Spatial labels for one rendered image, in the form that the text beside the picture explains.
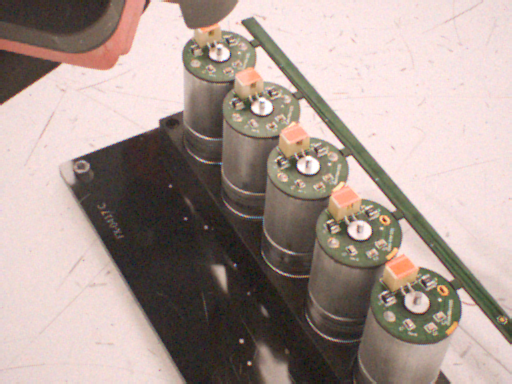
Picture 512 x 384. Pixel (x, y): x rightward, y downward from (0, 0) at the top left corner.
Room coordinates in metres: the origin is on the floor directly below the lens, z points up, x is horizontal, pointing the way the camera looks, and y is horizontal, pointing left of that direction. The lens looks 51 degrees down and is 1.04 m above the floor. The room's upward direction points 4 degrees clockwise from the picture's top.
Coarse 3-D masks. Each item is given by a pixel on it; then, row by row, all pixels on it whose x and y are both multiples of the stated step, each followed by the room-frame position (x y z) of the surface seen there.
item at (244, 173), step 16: (256, 112) 0.22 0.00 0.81; (272, 112) 0.22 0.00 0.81; (224, 128) 0.22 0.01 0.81; (224, 144) 0.22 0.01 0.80; (240, 144) 0.21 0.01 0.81; (256, 144) 0.21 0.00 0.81; (272, 144) 0.21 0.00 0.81; (224, 160) 0.22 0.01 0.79; (240, 160) 0.21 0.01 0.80; (256, 160) 0.21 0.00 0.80; (224, 176) 0.22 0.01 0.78; (240, 176) 0.21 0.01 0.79; (256, 176) 0.21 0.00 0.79; (224, 192) 0.22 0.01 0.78; (240, 192) 0.21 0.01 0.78; (256, 192) 0.21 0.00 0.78; (240, 208) 0.21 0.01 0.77; (256, 208) 0.21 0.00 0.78
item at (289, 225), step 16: (304, 160) 0.20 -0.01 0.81; (272, 192) 0.19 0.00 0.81; (272, 208) 0.19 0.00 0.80; (288, 208) 0.19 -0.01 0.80; (304, 208) 0.19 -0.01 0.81; (320, 208) 0.19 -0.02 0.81; (272, 224) 0.19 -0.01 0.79; (288, 224) 0.19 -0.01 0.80; (304, 224) 0.19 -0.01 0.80; (272, 240) 0.19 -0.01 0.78; (288, 240) 0.19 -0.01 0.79; (304, 240) 0.19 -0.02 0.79; (272, 256) 0.19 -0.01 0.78; (288, 256) 0.19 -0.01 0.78; (304, 256) 0.19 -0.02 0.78; (288, 272) 0.19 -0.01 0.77; (304, 272) 0.19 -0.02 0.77
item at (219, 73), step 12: (228, 36) 0.25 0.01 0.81; (240, 36) 0.26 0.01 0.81; (192, 48) 0.25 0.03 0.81; (204, 48) 0.25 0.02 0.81; (228, 48) 0.25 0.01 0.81; (252, 48) 0.25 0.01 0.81; (204, 60) 0.24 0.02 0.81; (228, 60) 0.24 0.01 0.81; (240, 60) 0.24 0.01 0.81; (252, 60) 0.24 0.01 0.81; (192, 72) 0.24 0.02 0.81; (204, 72) 0.24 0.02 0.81; (216, 72) 0.24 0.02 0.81; (228, 72) 0.24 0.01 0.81
